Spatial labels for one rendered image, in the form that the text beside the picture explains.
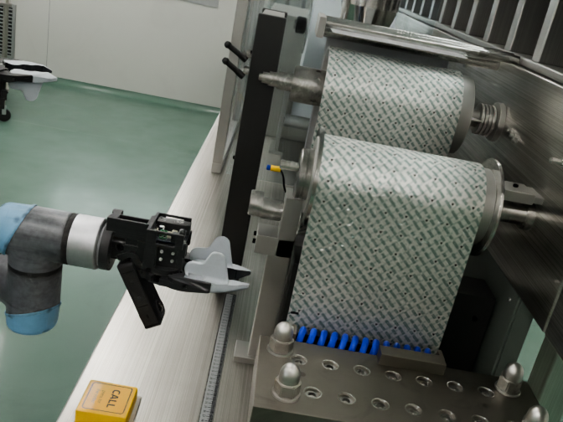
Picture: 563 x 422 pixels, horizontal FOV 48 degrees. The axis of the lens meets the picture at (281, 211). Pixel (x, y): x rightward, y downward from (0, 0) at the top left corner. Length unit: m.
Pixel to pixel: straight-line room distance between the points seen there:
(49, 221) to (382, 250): 0.47
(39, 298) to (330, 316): 0.42
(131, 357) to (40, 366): 1.51
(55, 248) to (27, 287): 0.08
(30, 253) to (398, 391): 0.54
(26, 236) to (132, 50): 5.75
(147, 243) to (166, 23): 5.70
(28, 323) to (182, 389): 0.25
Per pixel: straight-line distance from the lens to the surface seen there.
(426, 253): 0.93
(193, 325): 1.18
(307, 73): 1.14
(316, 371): 0.89
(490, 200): 0.94
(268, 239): 0.99
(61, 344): 2.69
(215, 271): 0.90
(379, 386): 0.90
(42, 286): 0.98
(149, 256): 0.90
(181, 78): 6.58
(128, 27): 6.62
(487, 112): 1.20
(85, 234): 0.92
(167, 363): 1.07
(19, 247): 0.95
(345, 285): 0.94
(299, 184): 0.90
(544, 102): 1.06
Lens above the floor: 1.53
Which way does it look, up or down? 21 degrees down
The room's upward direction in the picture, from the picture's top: 11 degrees clockwise
